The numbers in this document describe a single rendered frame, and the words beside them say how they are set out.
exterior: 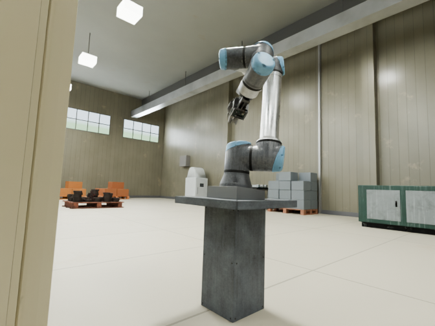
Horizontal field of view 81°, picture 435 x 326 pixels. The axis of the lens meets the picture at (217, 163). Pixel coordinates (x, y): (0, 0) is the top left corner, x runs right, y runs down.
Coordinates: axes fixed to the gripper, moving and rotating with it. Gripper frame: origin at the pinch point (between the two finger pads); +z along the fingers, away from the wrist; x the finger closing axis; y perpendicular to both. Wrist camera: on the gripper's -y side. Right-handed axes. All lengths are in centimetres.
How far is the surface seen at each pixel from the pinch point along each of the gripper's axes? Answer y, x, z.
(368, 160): -381, 470, 303
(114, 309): 81, -25, 79
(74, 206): -173, -215, 609
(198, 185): -501, 130, 852
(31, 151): 84, -34, -62
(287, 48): -580, 179, 210
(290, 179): -357, 326, 449
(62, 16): 70, -38, -67
